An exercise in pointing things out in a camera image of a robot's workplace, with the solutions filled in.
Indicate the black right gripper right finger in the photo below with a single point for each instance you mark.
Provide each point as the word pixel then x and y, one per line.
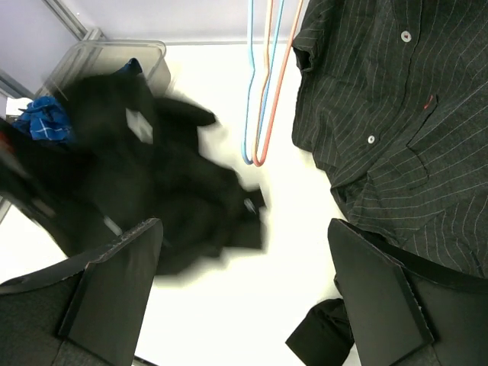
pixel 404 309

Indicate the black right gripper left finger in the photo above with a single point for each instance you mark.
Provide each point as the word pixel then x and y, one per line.
pixel 85 310

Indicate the black shirt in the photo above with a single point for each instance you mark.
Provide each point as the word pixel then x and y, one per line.
pixel 129 155

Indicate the blue plaid shirt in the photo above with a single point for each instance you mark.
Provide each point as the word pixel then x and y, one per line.
pixel 45 118

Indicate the pink wire hanger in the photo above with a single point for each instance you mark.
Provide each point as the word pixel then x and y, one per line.
pixel 259 155

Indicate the blue wire hanger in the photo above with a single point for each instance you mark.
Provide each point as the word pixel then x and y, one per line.
pixel 259 78

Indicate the dark pinstriped shirt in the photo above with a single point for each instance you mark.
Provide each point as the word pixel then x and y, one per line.
pixel 392 106

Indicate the clear plastic bin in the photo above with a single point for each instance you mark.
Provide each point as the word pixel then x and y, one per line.
pixel 94 57

